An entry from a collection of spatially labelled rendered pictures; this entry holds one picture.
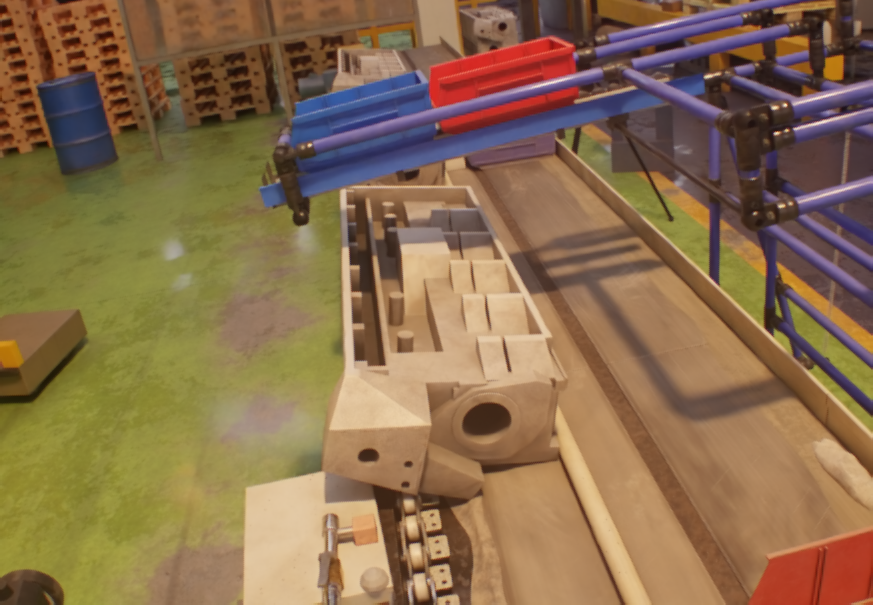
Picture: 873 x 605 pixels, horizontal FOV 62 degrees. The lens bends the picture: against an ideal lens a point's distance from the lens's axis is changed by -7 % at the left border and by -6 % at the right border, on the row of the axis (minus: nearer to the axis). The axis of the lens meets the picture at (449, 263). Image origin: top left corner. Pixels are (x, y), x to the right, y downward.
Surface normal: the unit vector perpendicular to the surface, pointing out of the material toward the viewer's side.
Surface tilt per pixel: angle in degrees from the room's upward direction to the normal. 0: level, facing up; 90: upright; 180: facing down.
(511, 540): 0
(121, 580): 0
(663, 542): 0
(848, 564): 88
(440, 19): 90
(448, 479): 90
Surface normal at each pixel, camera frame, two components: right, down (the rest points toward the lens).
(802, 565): 0.13, 0.36
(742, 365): -0.14, -0.90
